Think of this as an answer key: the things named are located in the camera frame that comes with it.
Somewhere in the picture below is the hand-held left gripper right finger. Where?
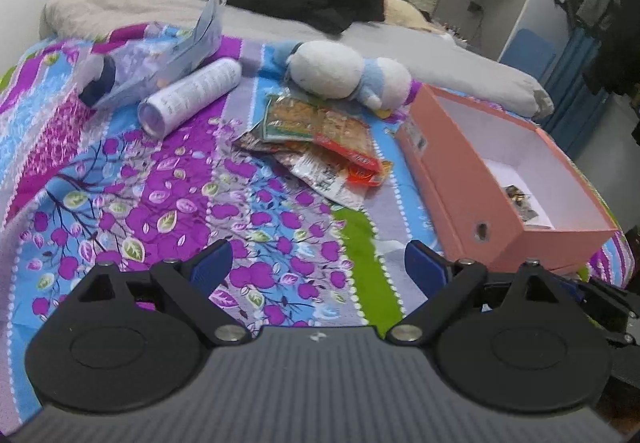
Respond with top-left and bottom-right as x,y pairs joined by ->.
384,239 -> 556,346

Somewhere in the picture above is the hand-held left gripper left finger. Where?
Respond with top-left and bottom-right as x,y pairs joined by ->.
67,238 -> 253,346

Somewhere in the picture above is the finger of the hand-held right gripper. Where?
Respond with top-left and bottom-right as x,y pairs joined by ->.
552,274 -> 640,319

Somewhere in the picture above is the pink cardboard box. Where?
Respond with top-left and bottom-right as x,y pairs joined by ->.
395,83 -> 621,276

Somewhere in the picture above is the long brown snack packet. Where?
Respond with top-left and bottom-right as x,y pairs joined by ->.
502,183 -> 541,224

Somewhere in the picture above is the white snack packet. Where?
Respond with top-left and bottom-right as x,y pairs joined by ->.
290,150 -> 368,211

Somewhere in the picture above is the green and orange snack packet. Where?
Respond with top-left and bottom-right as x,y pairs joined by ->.
262,93 -> 321,144

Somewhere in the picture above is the purple floral bed sheet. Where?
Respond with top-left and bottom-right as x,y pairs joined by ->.
0,23 -> 631,429

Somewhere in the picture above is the white spray can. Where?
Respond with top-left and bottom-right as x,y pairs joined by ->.
137,58 -> 243,139

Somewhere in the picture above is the grey duvet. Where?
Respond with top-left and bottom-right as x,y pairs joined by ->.
220,6 -> 556,119

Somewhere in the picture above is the blue curtain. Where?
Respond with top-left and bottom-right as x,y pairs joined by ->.
540,26 -> 608,161

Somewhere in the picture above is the white and blue plush toy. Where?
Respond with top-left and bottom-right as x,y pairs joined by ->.
285,40 -> 423,116

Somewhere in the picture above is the translucent blue plastic bag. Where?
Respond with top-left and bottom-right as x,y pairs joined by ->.
95,0 -> 231,111

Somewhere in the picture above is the blue padded chair back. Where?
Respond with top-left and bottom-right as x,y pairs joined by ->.
500,28 -> 557,84

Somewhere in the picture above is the beige pillow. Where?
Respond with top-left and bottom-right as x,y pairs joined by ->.
382,0 -> 446,31

